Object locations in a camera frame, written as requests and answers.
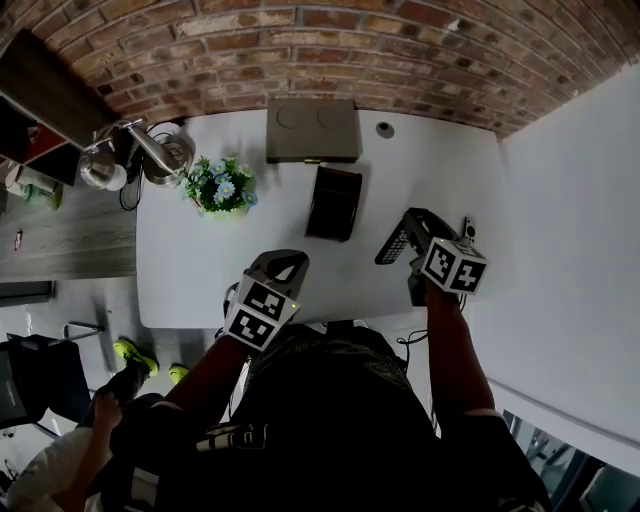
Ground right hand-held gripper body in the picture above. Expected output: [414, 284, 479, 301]
[408, 234, 489, 308]

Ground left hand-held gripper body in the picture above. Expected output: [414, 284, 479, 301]
[222, 272, 302, 353]

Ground black remote control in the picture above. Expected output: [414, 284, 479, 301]
[374, 227, 412, 266]

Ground dark brown organizer box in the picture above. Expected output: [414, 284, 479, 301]
[304, 165, 364, 243]

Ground person's left forearm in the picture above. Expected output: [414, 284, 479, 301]
[164, 334, 251, 409]

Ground person's right forearm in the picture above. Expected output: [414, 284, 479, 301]
[424, 287, 496, 416]

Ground grey flat box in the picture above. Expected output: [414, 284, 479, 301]
[265, 98, 361, 165]

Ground white desk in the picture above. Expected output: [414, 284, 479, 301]
[135, 108, 504, 331]

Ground person's patterned shorts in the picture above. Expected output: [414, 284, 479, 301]
[239, 319, 411, 401]

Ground potted plant with blue flowers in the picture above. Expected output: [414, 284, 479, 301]
[180, 153, 259, 221]

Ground person's black shirt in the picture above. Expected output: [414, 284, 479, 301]
[84, 369, 556, 512]

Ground silver desk lamp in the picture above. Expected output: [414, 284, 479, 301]
[78, 117, 197, 194]

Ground grey wooden desk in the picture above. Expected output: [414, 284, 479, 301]
[0, 164, 139, 284]

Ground grey shelf hutch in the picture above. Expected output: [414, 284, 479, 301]
[0, 27, 121, 189]

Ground thin black cable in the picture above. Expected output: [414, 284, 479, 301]
[396, 327, 432, 352]

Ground black lamp cable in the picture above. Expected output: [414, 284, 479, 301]
[118, 119, 187, 211]

